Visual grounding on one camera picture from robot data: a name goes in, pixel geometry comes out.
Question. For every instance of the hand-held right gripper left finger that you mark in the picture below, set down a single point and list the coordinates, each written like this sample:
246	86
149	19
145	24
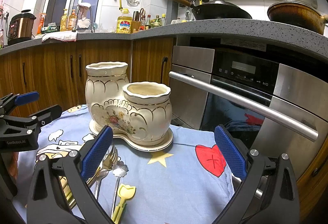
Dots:
98	152

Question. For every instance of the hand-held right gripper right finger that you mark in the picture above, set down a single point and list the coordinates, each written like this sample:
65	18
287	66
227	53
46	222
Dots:
229	152

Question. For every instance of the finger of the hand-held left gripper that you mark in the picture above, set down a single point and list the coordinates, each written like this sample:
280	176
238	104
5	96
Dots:
48	112
27	97

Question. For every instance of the metal fork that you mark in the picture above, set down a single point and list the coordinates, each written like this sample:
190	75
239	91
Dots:
112	157

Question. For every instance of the silver flower-shaped spoon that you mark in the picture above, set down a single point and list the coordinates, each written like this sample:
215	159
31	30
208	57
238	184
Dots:
120	168

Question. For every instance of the wooden lower cabinets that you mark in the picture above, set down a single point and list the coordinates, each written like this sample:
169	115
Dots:
51	72

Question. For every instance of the yellow plastic fork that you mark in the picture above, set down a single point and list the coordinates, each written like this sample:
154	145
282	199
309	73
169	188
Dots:
125	194

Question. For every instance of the stainless built-in oven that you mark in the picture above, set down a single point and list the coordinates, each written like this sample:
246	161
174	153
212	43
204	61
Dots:
194	101

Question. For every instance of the blue printed tablecloth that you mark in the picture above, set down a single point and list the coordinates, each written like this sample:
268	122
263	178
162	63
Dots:
174	183

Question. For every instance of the white rag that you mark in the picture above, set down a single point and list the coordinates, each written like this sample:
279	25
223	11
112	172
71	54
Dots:
60	37

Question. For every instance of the electric pressure cooker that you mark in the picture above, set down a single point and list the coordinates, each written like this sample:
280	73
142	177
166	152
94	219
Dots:
20	26

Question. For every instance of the green packet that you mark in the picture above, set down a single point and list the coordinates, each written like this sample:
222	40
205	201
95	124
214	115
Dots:
50	28

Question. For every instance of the orange spray bottle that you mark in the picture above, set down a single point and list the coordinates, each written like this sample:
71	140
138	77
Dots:
41	25

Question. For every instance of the yellow dish soap bottle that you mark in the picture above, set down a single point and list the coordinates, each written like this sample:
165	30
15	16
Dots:
64	23

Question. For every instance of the orange liquid bottle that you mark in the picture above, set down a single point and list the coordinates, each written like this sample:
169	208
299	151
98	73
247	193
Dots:
72	21

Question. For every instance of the kitchen faucet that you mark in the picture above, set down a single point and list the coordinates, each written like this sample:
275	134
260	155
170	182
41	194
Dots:
91	19

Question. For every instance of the yellow oil bottle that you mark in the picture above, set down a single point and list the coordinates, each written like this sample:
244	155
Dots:
124	24

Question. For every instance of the wooden knife block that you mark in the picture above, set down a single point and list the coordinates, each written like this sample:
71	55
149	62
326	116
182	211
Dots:
135	26

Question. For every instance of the scissors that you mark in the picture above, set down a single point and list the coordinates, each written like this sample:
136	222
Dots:
142	12

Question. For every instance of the row of sauce bottles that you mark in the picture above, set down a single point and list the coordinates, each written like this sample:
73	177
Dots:
153	23

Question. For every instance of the brown cooking pot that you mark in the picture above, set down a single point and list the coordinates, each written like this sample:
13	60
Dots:
292	15

